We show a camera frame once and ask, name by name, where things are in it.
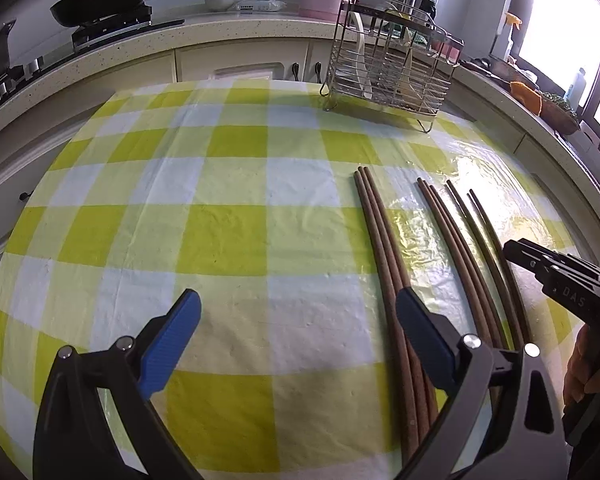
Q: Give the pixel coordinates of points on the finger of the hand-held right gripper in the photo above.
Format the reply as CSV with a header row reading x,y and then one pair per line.
x,y
540,252
535,269

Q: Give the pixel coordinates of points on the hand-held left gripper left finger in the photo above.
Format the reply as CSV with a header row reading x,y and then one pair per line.
x,y
172,345

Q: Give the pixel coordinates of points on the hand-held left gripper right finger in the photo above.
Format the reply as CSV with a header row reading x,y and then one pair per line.
x,y
425,340

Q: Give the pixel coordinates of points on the dark wooden chopstick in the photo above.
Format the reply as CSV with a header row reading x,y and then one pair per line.
x,y
480,240
495,245

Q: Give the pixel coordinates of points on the brown wooden chopstick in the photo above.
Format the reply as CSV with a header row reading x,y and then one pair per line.
x,y
451,240
367,220
374,220
464,240
381,220
457,240

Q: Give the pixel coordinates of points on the person's right hand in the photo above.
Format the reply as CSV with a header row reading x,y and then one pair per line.
x,y
592,365

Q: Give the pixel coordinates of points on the yellow-green checked tablecloth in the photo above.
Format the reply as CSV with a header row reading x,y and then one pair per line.
x,y
230,240

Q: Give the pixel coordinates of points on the wicker basket of greens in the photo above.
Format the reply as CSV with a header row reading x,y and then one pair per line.
x,y
560,110

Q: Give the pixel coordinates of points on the orange cloth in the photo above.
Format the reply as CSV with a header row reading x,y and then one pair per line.
x,y
526,97

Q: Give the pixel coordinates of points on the blue bottle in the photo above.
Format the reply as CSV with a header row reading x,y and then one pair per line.
x,y
576,87

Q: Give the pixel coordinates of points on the white spray bottle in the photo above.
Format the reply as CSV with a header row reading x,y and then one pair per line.
x,y
511,35

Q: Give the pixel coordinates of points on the pink cup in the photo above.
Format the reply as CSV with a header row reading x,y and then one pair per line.
x,y
452,50

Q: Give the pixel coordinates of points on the wooden spatula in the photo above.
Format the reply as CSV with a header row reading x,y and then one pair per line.
x,y
409,67

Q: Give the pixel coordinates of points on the window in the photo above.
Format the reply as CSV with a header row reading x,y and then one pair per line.
x,y
560,10

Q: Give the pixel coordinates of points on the white spatula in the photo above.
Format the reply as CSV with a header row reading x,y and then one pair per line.
x,y
364,60

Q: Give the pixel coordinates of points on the black gas stove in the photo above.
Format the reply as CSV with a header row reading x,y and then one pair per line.
x,y
125,24

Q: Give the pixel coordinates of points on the white wipes packet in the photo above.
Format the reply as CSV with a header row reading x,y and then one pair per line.
x,y
257,5

